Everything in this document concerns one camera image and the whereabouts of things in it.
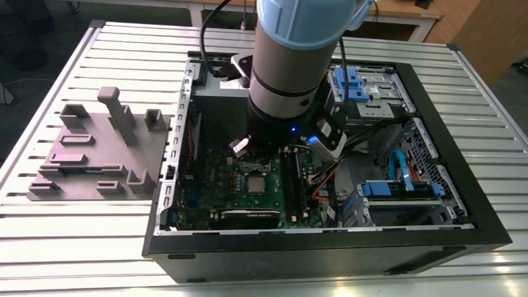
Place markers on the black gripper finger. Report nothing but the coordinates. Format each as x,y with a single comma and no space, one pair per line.
240,145

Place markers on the silver CPU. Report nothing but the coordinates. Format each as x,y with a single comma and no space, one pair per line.
256,185

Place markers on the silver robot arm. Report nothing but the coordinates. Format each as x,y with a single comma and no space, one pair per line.
284,77

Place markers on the CPU socket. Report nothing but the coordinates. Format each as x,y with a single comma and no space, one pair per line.
268,185

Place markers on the grey power supply unit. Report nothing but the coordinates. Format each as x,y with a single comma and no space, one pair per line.
219,105

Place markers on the black RAM slot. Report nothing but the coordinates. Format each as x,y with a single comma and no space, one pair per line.
287,182
291,182
296,182

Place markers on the green motherboard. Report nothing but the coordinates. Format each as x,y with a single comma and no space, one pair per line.
223,198

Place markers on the black graphics card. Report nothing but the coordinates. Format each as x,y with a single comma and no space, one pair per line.
247,218

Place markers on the metal drive cage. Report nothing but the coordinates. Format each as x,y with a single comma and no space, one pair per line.
371,114

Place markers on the blue disk carrier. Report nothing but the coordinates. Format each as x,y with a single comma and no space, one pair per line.
379,190

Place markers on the grey parts rack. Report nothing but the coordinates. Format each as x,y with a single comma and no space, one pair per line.
103,148

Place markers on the black PC case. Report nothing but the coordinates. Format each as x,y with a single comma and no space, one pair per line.
288,256

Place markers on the green RAM stick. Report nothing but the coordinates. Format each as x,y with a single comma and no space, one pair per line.
83,170

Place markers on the metal disk bay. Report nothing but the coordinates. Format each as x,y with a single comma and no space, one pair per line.
412,213

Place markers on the wooden cabinet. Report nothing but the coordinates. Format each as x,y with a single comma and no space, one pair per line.
487,31

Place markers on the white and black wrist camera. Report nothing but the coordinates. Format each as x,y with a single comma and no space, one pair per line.
330,136

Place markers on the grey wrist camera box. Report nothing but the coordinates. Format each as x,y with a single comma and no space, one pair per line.
243,68

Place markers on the blue plastic bracket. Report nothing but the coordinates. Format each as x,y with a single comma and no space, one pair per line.
356,89

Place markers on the wooden desk with white frame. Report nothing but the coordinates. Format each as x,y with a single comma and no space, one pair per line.
412,15

